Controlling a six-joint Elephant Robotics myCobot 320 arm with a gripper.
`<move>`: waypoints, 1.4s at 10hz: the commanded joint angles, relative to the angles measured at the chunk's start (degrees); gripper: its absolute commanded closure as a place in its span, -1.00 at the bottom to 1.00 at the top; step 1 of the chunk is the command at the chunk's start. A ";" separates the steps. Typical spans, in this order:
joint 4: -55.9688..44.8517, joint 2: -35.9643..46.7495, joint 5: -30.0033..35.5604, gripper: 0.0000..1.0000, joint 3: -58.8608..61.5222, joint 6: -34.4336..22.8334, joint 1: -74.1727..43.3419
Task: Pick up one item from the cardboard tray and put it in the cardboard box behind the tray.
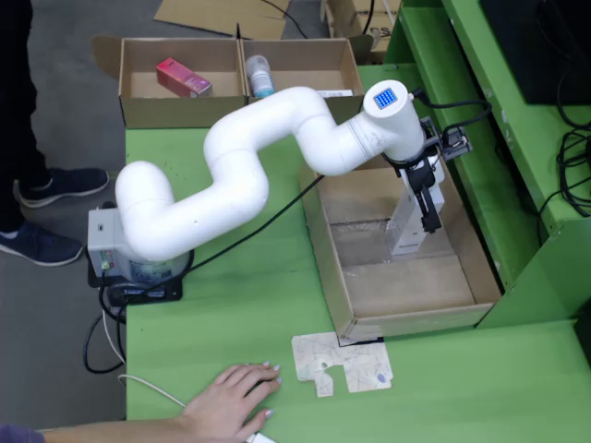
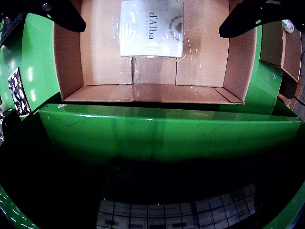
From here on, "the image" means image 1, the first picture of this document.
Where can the small white device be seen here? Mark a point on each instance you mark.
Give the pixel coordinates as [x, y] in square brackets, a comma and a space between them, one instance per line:
[261, 438]

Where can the pink red product box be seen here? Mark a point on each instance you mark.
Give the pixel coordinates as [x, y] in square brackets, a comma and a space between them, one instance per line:
[182, 78]

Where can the grey purple sleeve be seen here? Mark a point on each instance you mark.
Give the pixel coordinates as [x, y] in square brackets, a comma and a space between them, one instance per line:
[16, 436]

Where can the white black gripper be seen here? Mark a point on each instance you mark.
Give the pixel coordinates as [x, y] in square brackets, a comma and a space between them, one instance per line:
[415, 171]

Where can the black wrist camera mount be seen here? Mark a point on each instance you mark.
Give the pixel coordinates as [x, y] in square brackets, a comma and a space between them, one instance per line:
[454, 145]

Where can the dark blue sneaker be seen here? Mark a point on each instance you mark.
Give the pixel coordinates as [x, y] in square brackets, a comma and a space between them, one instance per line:
[64, 184]
[41, 247]

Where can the person's left hand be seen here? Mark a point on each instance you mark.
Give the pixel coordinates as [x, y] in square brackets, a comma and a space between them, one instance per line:
[226, 401]

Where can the large printed cardboard box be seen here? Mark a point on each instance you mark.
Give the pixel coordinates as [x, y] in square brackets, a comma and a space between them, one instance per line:
[346, 18]

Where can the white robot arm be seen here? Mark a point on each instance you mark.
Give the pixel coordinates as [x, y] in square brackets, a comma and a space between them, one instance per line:
[231, 157]

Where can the scribbled white paper piece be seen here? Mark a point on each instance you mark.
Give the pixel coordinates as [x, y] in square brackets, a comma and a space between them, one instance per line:
[314, 355]

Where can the divided cardboard box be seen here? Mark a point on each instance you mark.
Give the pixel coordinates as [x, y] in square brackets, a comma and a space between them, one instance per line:
[138, 111]

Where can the person's black trousers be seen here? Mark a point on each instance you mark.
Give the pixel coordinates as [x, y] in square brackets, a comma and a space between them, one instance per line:
[18, 115]

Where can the person's left forearm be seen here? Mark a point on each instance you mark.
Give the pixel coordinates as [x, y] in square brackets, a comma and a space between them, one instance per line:
[115, 431]

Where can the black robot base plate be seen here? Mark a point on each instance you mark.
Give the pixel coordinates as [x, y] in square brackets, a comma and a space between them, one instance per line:
[157, 295]

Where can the white bottle teal label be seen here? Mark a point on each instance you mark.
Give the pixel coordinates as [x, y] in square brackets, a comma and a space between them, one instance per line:
[258, 78]

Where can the white tall product box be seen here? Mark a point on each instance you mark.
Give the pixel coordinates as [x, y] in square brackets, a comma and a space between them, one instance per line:
[406, 235]

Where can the shallow cardboard tray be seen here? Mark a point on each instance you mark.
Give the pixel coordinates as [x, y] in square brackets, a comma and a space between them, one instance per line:
[415, 286]

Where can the green metal shelf rack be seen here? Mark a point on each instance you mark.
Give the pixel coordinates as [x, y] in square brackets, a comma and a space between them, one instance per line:
[461, 69]

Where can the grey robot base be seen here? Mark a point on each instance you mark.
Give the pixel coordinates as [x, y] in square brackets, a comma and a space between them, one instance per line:
[104, 240]

